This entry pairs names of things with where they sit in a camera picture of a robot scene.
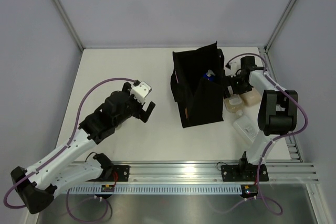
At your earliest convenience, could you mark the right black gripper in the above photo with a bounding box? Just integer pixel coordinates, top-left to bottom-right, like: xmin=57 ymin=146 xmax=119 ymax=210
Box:
xmin=220 ymin=73 xmax=252 ymax=99

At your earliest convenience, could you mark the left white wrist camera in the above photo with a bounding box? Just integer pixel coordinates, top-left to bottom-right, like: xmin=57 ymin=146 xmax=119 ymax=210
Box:
xmin=130 ymin=81 xmax=152 ymax=104

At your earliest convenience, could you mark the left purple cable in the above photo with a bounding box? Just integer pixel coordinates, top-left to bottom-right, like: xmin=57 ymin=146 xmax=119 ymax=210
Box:
xmin=4 ymin=77 xmax=139 ymax=222

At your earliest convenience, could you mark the aluminium rail frame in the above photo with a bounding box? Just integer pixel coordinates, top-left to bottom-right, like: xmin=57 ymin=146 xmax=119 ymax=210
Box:
xmin=65 ymin=162 xmax=320 ymax=185

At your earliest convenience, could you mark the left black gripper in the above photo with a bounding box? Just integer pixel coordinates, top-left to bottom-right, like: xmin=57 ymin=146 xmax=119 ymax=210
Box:
xmin=113 ymin=83 xmax=155 ymax=127

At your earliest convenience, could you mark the white slotted cable duct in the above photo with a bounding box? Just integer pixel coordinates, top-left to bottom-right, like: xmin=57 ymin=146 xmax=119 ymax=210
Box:
xmin=69 ymin=184 xmax=242 ymax=195

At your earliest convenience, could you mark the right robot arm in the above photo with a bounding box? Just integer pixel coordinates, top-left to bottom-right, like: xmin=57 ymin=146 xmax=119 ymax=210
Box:
xmin=220 ymin=53 xmax=298 ymax=182

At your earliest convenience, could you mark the purple cable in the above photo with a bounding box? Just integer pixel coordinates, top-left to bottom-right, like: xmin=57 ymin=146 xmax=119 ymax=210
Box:
xmin=4 ymin=77 xmax=139 ymax=222
xmin=209 ymin=52 xmax=309 ymax=221

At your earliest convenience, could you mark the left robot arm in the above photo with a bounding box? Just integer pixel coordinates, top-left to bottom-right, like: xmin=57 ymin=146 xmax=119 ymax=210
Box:
xmin=11 ymin=78 xmax=155 ymax=214

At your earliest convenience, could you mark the beige soap bottle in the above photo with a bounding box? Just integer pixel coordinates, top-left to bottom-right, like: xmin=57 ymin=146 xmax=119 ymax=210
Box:
xmin=240 ymin=88 xmax=261 ymax=106

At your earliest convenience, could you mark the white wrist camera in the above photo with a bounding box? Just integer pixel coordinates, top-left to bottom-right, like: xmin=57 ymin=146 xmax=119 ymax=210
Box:
xmin=130 ymin=81 xmax=152 ymax=104
xmin=225 ymin=61 xmax=240 ymax=75

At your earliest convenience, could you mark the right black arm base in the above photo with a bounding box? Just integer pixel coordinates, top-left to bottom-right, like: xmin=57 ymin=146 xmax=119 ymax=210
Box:
xmin=220 ymin=165 xmax=258 ymax=182

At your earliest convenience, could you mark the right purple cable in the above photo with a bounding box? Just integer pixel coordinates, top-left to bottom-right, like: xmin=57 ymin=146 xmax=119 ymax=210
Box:
xmin=209 ymin=52 xmax=309 ymax=221

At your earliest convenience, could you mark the white clear bottle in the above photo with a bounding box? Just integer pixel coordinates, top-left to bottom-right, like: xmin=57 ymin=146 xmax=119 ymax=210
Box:
xmin=232 ymin=114 xmax=258 ymax=146

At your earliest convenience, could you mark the black canvas bag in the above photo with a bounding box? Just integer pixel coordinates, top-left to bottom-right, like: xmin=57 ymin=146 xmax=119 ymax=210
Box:
xmin=170 ymin=42 xmax=224 ymax=128

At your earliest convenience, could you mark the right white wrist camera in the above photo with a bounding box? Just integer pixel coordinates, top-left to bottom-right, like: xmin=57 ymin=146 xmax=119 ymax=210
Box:
xmin=225 ymin=61 xmax=240 ymax=75

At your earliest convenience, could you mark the orange blue spray bottle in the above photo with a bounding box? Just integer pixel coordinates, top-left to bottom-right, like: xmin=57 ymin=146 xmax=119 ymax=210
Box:
xmin=202 ymin=69 xmax=216 ymax=82

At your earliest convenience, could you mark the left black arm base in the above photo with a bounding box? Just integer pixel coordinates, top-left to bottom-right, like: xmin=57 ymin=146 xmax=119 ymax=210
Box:
xmin=91 ymin=165 xmax=130 ymax=182

